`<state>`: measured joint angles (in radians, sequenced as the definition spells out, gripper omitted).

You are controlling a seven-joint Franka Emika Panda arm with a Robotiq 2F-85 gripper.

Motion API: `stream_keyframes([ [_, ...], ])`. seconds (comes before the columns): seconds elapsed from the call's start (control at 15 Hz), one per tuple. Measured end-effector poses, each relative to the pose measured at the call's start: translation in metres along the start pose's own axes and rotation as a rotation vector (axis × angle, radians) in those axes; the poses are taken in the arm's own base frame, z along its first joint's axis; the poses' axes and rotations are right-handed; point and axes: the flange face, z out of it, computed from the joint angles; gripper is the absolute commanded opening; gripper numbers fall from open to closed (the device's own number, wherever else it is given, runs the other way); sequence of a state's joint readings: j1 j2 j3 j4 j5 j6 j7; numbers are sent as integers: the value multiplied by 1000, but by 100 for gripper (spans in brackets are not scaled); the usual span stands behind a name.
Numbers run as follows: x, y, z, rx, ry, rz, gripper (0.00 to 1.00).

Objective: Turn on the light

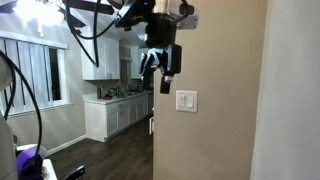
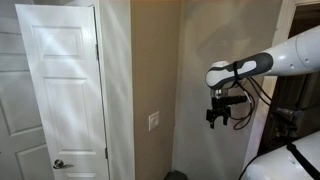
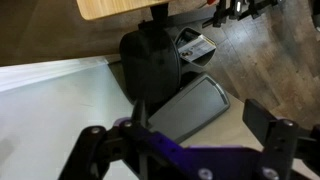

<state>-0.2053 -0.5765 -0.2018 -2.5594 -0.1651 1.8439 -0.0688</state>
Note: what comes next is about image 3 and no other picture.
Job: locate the light wooden table top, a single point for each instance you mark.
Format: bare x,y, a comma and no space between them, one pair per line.
116,7

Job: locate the grey flat bin lid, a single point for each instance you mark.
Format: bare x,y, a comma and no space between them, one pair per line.
191,107

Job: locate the black round bin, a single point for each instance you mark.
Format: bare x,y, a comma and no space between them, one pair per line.
150,65

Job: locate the black open container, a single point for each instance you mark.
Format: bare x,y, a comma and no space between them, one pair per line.
186,35

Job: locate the black tripod stand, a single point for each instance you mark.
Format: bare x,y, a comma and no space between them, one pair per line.
235,9

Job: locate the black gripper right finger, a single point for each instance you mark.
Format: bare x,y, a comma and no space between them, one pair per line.
279,143

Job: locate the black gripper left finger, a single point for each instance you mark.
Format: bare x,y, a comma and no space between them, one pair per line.
89,150

